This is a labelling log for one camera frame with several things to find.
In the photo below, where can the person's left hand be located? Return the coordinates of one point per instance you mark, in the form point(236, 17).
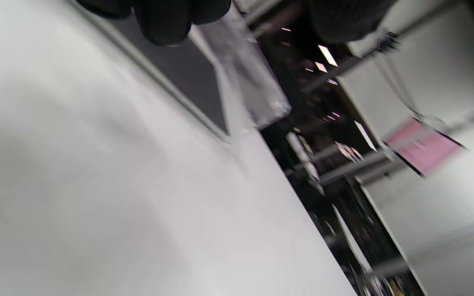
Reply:
point(163, 20)

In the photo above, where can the clear acrylic drawer organizer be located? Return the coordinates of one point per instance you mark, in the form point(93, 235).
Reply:
point(237, 78)

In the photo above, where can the computer monitor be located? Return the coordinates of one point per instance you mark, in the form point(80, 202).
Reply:
point(426, 150)

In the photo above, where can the thin metal frame post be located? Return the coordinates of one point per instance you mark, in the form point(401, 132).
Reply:
point(356, 168)

